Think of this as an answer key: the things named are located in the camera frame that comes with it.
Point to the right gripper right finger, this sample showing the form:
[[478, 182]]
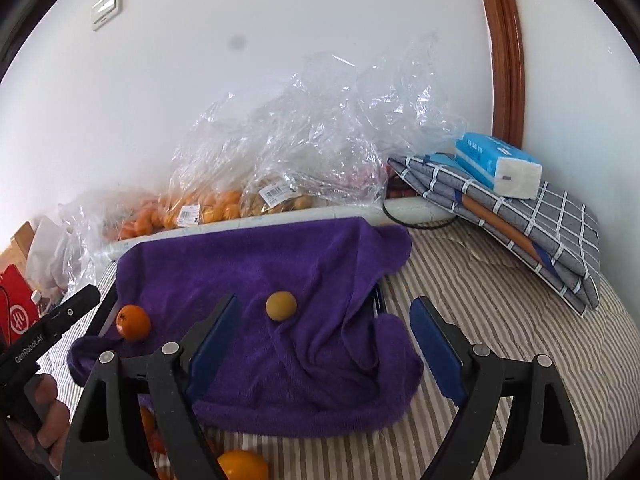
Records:
[[542, 439]]

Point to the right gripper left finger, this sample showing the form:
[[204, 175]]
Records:
[[107, 439]]

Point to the brownish yellow round fruit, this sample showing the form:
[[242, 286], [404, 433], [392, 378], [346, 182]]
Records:
[[280, 306]]

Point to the person's left hand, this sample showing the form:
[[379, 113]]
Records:
[[55, 427]]

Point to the red paper bag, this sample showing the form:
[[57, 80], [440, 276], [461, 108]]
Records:
[[18, 313]]

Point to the red cherry tomato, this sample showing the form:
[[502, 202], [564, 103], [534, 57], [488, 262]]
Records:
[[156, 444]]

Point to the white plastic bag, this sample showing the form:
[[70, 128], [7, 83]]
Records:
[[46, 257]]

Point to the large orange on bed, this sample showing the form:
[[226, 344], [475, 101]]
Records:
[[243, 465]]

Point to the folded grey checked cloth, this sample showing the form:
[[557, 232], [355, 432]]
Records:
[[553, 233]]

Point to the purple towel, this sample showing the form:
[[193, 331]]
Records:
[[312, 357]]

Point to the bagged oranges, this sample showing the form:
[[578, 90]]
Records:
[[168, 212]]

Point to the white tray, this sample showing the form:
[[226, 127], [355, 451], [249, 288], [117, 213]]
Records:
[[414, 211]]

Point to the blue tissue pack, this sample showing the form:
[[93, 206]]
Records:
[[501, 167]]

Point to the clear plastic bags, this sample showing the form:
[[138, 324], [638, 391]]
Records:
[[321, 138]]

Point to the brown wooden door frame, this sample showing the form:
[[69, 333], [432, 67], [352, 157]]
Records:
[[508, 70]]

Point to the white wall switch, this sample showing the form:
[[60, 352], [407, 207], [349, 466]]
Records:
[[104, 11]]

